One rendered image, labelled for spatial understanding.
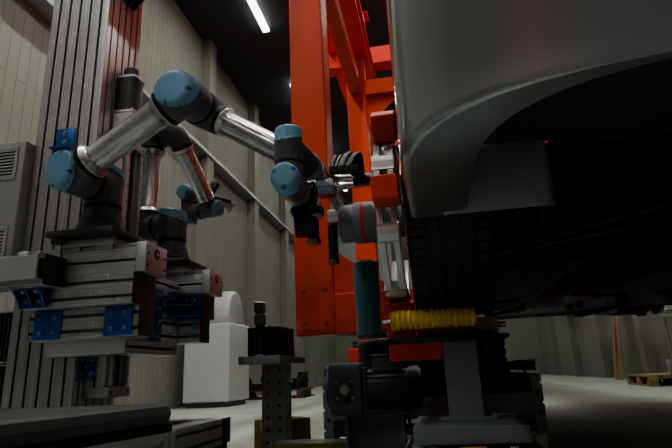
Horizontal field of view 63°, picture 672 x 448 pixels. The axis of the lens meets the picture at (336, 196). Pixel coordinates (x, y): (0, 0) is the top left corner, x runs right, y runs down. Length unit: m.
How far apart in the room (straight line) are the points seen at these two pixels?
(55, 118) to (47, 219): 0.40
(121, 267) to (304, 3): 1.63
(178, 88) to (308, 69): 1.10
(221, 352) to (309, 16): 6.21
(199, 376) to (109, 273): 6.70
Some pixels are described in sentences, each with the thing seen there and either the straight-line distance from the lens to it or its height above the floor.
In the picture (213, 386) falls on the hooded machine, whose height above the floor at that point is 0.28.
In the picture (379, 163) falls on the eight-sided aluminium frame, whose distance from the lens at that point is 1.62.
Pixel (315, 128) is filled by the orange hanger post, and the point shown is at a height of 1.42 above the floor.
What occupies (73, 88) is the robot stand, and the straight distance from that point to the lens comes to 2.35.
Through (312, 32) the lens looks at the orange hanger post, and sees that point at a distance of 2.74.
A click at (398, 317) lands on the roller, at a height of 0.52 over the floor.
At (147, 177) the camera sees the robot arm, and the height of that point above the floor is 1.20.
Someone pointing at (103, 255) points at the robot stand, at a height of 0.74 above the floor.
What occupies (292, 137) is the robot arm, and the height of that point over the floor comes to 0.96.
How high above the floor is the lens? 0.37
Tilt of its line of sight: 18 degrees up
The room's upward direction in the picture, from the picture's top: 3 degrees counter-clockwise
